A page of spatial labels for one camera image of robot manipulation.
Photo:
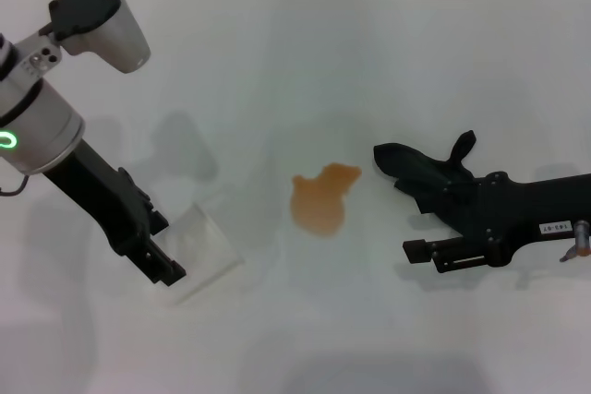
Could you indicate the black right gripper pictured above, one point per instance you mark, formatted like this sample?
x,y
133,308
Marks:
x,y
531,209

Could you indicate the dark blue rag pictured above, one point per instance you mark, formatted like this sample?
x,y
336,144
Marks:
x,y
415,163

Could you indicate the brown water stain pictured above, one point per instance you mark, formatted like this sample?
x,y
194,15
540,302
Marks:
x,y
318,205

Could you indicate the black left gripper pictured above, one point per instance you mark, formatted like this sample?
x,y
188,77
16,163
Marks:
x,y
101,200

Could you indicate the white paper cup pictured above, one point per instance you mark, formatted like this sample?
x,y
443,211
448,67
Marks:
x,y
203,251

